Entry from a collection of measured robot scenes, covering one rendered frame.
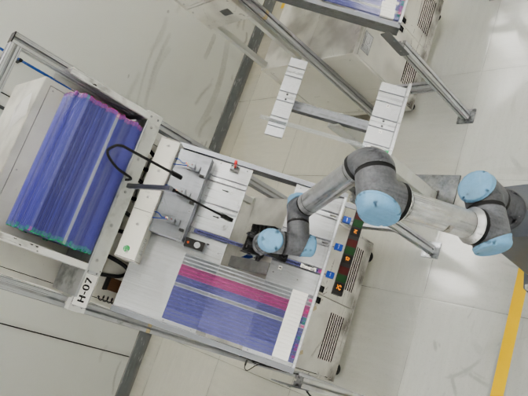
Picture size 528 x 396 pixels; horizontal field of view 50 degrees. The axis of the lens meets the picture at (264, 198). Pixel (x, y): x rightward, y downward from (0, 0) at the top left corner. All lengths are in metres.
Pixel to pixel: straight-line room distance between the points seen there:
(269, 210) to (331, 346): 0.70
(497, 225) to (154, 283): 1.21
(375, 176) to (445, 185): 1.34
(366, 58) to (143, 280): 1.49
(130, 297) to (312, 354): 0.91
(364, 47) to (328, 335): 1.38
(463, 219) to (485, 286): 0.92
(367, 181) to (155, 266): 0.97
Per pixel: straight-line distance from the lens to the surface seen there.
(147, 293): 2.18
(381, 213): 1.54
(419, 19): 3.26
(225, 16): 2.85
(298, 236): 1.84
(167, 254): 2.18
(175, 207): 2.15
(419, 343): 2.68
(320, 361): 2.71
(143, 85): 3.91
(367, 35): 2.86
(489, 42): 3.23
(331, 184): 1.73
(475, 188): 1.85
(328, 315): 2.68
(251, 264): 2.49
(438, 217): 1.67
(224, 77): 4.31
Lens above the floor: 2.30
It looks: 39 degrees down
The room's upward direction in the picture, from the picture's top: 60 degrees counter-clockwise
